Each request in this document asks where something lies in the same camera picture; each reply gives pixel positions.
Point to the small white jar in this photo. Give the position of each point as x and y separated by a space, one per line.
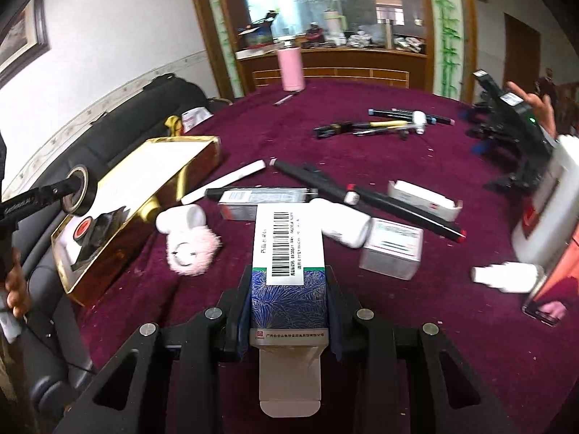
178 219

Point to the silver medicine box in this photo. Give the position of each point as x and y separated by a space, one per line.
244 204

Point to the black marker with red ends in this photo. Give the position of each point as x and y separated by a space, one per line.
407 210

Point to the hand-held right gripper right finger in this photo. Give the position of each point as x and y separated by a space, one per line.
334 321

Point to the blue capped black marker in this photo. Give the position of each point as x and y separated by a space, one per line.
389 112

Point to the plain black marker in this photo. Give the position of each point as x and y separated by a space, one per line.
312 178

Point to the small white medicine box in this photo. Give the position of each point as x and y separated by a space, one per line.
391 253

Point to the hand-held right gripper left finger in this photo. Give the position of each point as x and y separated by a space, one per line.
244 318

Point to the gold black pen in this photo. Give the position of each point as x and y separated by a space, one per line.
384 124

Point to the dark mascara tube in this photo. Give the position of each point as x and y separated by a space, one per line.
375 132

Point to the blue white medicine box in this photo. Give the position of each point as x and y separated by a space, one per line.
289 253

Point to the white snack bag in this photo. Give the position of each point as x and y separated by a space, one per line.
195 117

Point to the gold gift box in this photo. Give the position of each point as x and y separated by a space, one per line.
135 176

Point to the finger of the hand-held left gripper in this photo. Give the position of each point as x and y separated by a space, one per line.
36 199

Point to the large white bottle red label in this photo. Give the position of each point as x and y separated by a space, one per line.
552 181

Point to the pink fluffy pompom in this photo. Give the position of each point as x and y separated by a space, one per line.
199 260

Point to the smartphone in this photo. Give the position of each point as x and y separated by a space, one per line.
549 308

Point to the black tape roll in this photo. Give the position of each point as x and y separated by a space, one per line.
89 202

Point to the white red medicine box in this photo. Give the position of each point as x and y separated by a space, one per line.
420 196

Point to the wooden door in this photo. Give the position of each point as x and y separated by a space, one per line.
520 54

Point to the white marker pen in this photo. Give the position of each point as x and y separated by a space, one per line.
226 181

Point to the red dark object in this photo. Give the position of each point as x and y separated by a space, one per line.
313 34

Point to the white pill bottle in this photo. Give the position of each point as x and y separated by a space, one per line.
343 228

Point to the framed wall picture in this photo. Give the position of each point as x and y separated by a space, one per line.
20 38

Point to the white tumbler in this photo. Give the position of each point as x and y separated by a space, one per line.
334 27

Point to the white spray bottle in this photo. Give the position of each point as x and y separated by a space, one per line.
506 277

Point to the wooden glass display cabinet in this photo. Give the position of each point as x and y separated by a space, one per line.
343 68

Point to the person's left hand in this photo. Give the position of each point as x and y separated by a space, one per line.
17 289

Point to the pink water bottle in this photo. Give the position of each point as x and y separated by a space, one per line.
291 70

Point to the pink capped black marker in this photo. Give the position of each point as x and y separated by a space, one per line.
436 119

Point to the small fish tank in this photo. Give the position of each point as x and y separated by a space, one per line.
255 38

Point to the black leather sofa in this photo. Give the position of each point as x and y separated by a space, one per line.
131 110

